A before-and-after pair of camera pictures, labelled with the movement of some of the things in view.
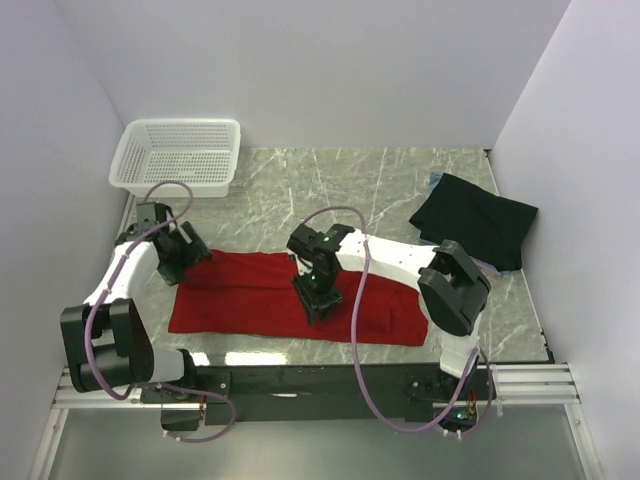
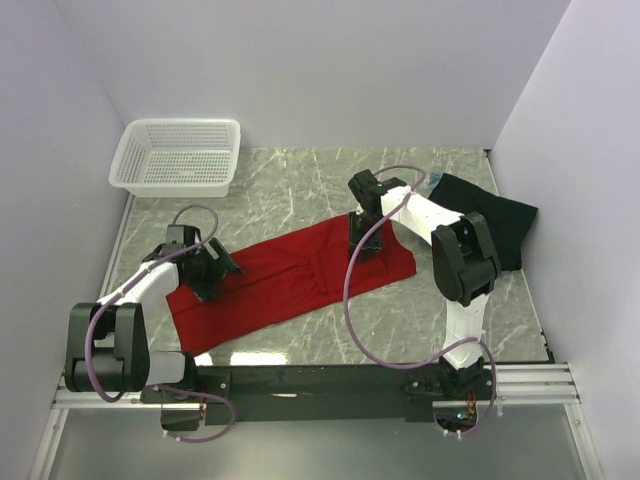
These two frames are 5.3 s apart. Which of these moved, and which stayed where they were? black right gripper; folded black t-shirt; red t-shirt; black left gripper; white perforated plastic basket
Moved: black left gripper; red t-shirt; black right gripper
Stayed: white perforated plastic basket; folded black t-shirt
